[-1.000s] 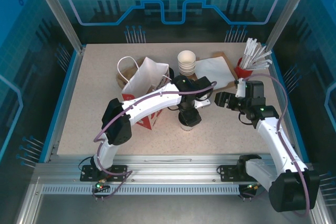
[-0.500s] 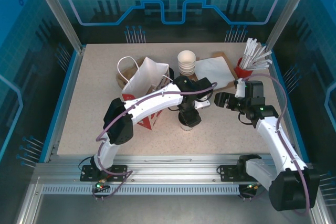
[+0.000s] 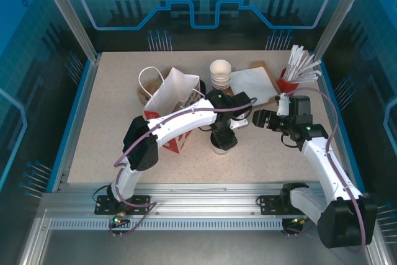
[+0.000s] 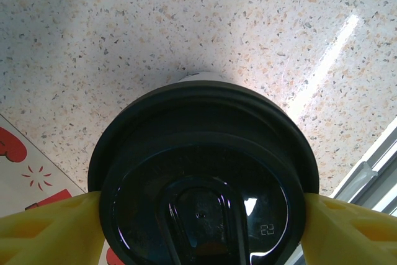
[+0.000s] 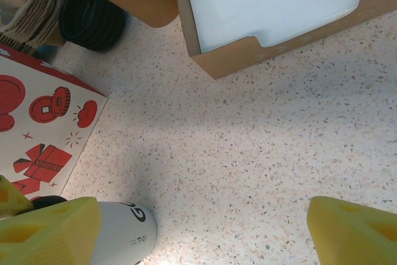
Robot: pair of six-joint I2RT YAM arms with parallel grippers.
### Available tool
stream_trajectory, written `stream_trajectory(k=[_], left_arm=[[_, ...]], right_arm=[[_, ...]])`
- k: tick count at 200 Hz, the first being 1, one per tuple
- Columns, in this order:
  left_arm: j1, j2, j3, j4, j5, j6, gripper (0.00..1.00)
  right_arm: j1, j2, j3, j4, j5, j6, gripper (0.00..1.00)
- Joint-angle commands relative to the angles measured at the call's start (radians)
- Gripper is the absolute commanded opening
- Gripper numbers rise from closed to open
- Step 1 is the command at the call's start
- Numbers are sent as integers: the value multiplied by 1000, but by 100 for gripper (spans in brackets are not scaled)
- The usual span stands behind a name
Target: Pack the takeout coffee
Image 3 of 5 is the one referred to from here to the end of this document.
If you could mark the right aluminium frame post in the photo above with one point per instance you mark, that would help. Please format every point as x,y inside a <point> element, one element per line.
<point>341,10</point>

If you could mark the right blue table edge trim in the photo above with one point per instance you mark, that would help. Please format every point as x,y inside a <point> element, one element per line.
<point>332,91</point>

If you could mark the white paper napkin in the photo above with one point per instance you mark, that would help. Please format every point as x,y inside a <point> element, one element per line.
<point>254,85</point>

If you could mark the white wrapped straw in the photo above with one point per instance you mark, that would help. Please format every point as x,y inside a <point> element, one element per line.
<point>293,58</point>
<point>310,76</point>
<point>305,64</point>
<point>298,60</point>
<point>310,69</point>

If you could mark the white paper coffee cup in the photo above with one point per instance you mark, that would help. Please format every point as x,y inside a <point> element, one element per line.
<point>221,151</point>

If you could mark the brown napkin tray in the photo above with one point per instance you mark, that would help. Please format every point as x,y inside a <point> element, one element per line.
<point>259,64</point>

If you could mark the blue table edge trim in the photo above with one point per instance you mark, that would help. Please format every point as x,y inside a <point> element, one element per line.
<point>72,122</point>
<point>332,91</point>

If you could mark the slotted metal strip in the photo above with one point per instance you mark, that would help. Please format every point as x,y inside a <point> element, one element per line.
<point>201,224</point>

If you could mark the stack of black lids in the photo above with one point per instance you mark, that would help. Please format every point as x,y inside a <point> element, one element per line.
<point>203,86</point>

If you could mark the aluminium frame post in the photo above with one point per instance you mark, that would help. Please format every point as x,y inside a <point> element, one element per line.
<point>341,10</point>
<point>66,13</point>

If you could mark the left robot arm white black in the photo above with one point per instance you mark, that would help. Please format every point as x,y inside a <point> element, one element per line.
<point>186,119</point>

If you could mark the left aluminium frame post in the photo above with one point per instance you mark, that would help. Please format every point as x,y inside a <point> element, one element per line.
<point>66,13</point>

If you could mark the aluminium frame rail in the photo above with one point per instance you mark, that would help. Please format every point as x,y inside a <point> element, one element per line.
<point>201,203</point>

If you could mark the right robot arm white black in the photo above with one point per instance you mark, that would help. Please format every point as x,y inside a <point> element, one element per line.
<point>325,165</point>

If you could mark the red white printed paper bag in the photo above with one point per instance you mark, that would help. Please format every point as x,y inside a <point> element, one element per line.
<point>173,91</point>

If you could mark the brown paper cup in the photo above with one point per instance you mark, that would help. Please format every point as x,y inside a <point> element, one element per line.
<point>221,88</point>

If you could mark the left blue table edge trim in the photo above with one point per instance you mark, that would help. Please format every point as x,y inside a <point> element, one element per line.
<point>72,122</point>

